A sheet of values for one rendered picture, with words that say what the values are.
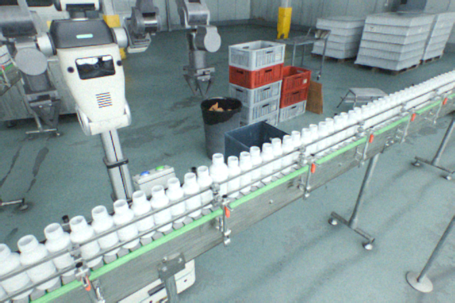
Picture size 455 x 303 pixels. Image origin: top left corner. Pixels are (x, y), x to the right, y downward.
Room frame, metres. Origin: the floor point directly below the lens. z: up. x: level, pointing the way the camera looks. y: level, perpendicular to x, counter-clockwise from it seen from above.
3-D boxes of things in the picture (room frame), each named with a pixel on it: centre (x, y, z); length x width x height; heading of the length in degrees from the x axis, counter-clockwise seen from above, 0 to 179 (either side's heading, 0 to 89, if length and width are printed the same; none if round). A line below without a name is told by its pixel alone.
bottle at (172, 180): (0.72, 0.18, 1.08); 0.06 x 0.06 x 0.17
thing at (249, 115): (3.51, -0.37, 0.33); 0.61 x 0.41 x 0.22; 132
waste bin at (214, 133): (2.78, 0.06, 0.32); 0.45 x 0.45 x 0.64
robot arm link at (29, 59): (0.65, 0.45, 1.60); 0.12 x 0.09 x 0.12; 36
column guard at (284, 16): (10.97, -2.09, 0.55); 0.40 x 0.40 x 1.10; 36
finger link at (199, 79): (0.89, 0.08, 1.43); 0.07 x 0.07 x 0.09; 35
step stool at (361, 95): (3.96, -2.04, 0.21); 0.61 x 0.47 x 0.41; 179
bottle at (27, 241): (0.47, 0.50, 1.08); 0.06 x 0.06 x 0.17
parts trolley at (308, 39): (5.73, -1.48, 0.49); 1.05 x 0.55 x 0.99; 126
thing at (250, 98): (3.51, -0.37, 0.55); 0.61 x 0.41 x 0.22; 133
